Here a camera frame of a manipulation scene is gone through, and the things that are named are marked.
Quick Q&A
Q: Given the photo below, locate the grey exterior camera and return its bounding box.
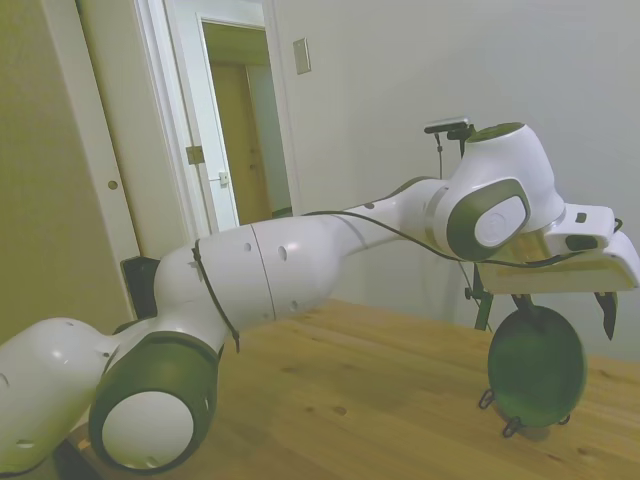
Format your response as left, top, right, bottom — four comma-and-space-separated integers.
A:
423, 115, 473, 136

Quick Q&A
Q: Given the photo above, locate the brown wooden door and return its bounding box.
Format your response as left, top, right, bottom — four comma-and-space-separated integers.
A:
208, 61, 274, 227

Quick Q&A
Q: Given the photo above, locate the green round plate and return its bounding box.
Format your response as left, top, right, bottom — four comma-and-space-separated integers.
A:
487, 305, 588, 429

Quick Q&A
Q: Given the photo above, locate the cream closet door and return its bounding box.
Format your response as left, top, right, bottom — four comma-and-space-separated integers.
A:
0, 0, 196, 346

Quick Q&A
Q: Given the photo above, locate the black wire plate rack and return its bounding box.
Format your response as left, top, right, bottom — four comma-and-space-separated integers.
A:
477, 386, 572, 439

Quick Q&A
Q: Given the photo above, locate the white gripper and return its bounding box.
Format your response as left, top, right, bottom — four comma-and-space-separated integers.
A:
476, 201, 640, 343

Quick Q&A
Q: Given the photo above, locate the black box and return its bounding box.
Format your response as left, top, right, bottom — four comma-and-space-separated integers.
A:
121, 255, 162, 322

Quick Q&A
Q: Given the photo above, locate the black camera stand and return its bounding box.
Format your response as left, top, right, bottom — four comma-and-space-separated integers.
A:
445, 125, 497, 333

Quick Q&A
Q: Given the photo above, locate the white open door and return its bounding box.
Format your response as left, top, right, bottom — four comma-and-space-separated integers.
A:
162, 0, 249, 239

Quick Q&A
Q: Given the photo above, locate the beige wall switch plate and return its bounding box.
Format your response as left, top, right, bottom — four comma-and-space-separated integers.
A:
292, 37, 312, 77

